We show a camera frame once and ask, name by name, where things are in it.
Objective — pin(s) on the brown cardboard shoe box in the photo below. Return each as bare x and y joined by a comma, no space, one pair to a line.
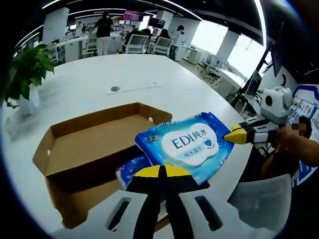
94,134

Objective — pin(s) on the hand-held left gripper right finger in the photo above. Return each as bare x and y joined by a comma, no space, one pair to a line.
184,209

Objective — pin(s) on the purple wall screen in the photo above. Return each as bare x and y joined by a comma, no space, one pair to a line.
133,17

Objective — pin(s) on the white mesh office chair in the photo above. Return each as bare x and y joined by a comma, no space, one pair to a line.
261,199

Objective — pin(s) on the person's right hand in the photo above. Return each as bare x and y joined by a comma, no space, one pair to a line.
286,138

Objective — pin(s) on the white background office chair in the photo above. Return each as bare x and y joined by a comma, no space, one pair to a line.
163,46
137,43

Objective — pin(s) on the light blue wet wipes pack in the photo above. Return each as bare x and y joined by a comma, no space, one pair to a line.
189,147

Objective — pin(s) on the large black display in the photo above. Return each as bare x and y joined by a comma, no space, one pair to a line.
284,49

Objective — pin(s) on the green potted plant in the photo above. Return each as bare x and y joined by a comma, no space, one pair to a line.
27,64

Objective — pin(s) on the dark wall monitor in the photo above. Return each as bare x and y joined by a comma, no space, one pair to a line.
157,23

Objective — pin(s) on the dark blue tissue pack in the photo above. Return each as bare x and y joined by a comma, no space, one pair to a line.
130,171

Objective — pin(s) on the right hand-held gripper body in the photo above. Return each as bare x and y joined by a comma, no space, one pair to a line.
276,107

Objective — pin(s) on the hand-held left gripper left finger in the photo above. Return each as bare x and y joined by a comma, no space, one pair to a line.
144,204

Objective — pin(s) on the blue wall poster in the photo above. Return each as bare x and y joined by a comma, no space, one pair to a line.
305,104

